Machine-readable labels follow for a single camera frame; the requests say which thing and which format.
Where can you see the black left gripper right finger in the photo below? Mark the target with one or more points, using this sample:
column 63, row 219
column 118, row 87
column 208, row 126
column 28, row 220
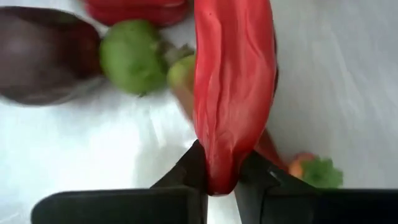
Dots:
column 311, row 207

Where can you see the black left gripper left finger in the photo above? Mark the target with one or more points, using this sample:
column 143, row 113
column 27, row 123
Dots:
column 130, row 207

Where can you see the long red chili pepper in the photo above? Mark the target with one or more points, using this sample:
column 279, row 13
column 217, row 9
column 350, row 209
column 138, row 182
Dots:
column 233, row 87

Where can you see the small strawberry with green leaves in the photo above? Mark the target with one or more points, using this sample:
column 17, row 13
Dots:
column 320, row 172

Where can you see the red bell pepper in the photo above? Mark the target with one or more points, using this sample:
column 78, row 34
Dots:
column 136, row 11

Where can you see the small dark green fruit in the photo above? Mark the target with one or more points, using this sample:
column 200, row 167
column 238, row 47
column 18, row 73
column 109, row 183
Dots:
column 132, row 57

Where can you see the dark purple eggplant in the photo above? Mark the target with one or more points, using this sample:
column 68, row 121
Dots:
column 43, row 56

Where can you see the orange carrot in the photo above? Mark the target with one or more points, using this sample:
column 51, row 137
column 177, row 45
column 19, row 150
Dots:
column 182, row 81

